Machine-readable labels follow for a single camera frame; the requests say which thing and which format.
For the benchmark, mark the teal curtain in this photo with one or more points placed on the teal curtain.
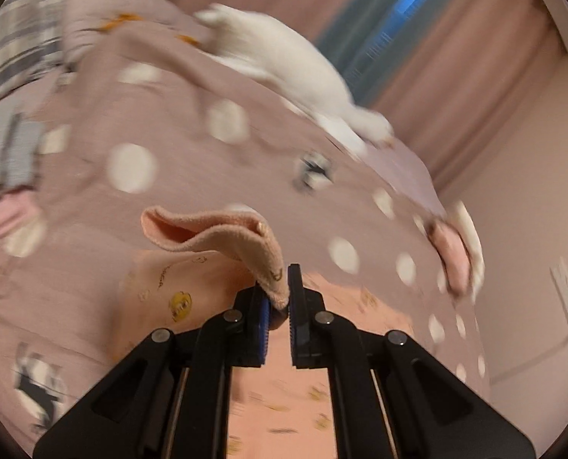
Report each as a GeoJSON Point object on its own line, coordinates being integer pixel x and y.
{"type": "Point", "coordinates": [360, 24]}

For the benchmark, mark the pink polka dot bedsheet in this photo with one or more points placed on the pink polka dot bedsheet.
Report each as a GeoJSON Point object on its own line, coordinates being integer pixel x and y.
{"type": "Point", "coordinates": [179, 153]}

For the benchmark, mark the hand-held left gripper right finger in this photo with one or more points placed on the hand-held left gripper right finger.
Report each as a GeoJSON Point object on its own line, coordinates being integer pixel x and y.
{"type": "Point", "coordinates": [294, 332]}

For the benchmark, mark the grey striped clothing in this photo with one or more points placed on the grey striped clothing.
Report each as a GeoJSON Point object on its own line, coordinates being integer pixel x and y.
{"type": "Point", "coordinates": [4, 150]}

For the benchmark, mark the striped pillow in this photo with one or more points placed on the striped pillow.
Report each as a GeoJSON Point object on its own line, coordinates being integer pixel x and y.
{"type": "Point", "coordinates": [14, 38]}

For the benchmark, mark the small white cloth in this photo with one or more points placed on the small white cloth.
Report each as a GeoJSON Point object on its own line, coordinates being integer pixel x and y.
{"type": "Point", "coordinates": [470, 229]}

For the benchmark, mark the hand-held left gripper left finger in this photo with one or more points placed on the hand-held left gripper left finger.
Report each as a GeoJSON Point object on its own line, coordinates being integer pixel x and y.
{"type": "Point", "coordinates": [263, 331]}

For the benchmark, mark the light pink cloth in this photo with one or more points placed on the light pink cloth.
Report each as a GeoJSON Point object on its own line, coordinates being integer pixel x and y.
{"type": "Point", "coordinates": [2, 217]}

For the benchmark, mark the peach cartoon print garment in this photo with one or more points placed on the peach cartoon print garment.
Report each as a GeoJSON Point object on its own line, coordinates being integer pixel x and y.
{"type": "Point", "coordinates": [226, 241]}

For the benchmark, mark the window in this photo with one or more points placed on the window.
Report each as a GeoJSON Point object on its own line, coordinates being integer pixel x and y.
{"type": "Point", "coordinates": [415, 7]}

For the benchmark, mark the pink curtain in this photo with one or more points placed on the pink curtain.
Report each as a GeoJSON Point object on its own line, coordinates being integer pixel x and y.
{"type": "Point", "coordinates": [461, 71]}

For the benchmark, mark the large white garment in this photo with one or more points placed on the large white garment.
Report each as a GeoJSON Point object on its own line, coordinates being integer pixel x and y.
{"type": "Point", "coordinates": [284, 60]}

